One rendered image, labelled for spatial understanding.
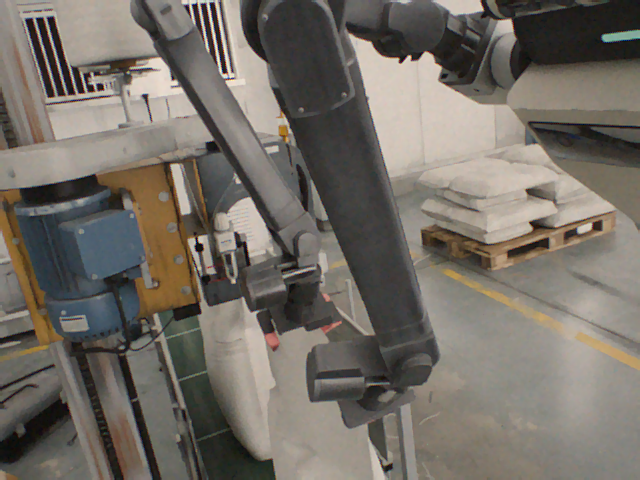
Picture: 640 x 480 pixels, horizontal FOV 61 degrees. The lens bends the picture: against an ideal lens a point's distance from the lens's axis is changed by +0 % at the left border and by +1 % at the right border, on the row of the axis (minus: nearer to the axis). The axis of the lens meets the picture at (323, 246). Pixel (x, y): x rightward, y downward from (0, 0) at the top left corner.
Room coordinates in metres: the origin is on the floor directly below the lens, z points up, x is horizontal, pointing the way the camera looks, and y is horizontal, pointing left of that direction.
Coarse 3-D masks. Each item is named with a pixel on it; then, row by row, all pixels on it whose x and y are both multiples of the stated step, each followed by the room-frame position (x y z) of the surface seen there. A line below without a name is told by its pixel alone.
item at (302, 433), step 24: (288, 336) 1.00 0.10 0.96; (312, 336) 0.92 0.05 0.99; (288, 360) 0.82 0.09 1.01; (288, 384) 0.84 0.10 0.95; (288, 408) 0.86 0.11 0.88; (312, 408) 0.78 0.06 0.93; (336, 408) 0.73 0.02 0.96; (288, 432) 0.87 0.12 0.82; (312, 432) 0.79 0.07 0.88; (336, 432) 0.74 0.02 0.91; (360, 432) 0.67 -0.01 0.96; (288, 456) 0.84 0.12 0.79; (312, 456) 0.80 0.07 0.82; (336, 456) 0.75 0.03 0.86; (360, 456) 0.69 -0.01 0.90
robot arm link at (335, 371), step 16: (368, 336) 0.55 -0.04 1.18; (320, 352) 0.53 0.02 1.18; (336, 352) 0.53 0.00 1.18; (352, 352) 0.53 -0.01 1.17; (368, 352) 0.53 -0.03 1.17; (416, 352) 0.48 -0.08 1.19; (320, 368) 0.51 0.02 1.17; (336, 368) 0.51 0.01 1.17; (352, 368) 0.51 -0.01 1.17; (368, 368) 0.51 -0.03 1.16; (384, 368) 0.51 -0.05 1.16; (400, 368) 0.48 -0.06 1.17; (416, 368) 0.47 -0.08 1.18; (320, 384) 0.51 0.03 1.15; (336, 384) 0.51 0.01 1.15; (352, 384) 0.52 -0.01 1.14; (400, 384) 0.49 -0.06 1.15; (416, 384) 0.50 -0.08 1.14; (320, 400) 0.52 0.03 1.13; (336, 400) 0.52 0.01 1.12
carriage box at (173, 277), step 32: (160, 160) 1.18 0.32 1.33; (0, 192) 1.00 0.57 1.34; (160, 192) 1.09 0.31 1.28; (0, 224) 0.98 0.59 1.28; (160, 224) 1.08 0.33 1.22; (160, 256) 1.08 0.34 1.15; (32, 288) 0.99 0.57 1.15; (160, 288) 1.07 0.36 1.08; (192, 288) 1.09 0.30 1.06; (32, 320) 0.98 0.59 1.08
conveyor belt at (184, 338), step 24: (168, 312) 2.57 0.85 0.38; (168, 336) 2.29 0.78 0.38; (192, 336) 2.25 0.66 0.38; (192, 360) 2.03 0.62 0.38; (192, 384) 1.84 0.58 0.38; (192, 408) 1.67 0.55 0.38; (216, 408) 1.65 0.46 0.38; (216, 432) 1.51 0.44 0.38; (216, 456) 1.39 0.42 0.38; (240, 456) 1.38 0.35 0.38
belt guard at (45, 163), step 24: (168, 120) 1.11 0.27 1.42; (192, 120) 1.08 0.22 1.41; (48, 144) 0.92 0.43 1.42; (72, 144) 0.85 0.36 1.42; (96, 144) 0.88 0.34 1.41; (120, 144) 0.92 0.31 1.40; (144, 144) 0.96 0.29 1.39; (168, 144) 1.01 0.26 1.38; (192, 144) 1.07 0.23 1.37; (0, 168) 0.83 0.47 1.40; (24, 168) 0.82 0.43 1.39; (48, 168) 0.82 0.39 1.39; (72, 168) 0.84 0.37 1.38; (96, 168) 0.87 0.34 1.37
